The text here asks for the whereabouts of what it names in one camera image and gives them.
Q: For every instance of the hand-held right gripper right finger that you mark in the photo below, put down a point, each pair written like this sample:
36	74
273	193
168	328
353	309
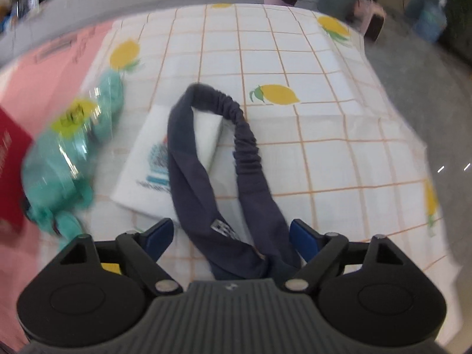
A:
304	239

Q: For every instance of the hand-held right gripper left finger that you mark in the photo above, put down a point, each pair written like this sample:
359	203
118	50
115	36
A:
159	236

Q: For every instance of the dark blue elastic headband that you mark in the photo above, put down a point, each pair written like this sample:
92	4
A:
184	177

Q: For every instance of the white tissue packet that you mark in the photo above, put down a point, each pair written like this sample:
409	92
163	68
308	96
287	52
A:
143	177

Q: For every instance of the lemon print tablecloth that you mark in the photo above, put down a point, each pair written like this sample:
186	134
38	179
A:
332	162

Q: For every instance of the teal plush toy in bag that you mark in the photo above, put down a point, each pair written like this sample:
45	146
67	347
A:
48	177

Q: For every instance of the red storage box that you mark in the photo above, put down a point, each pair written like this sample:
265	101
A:
11	169

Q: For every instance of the pink bag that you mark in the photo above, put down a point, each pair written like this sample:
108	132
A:
370	16

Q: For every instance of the blue water bottle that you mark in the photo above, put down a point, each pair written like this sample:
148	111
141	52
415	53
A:
429	20

